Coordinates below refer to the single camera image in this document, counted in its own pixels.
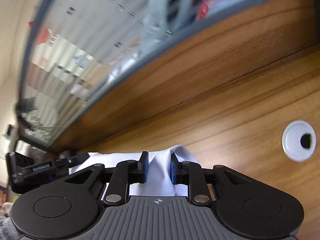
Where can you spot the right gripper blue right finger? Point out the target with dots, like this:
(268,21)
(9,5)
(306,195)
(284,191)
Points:
(178,171)

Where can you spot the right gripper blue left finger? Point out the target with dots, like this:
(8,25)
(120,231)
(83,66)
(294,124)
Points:
(142,167)

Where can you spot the white garment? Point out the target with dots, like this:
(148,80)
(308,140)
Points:
(158,182)

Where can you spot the glass partition with stripes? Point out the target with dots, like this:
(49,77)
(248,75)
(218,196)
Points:
(93,68)

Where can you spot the grey desk cable grommet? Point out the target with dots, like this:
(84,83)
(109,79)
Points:
(299,141)

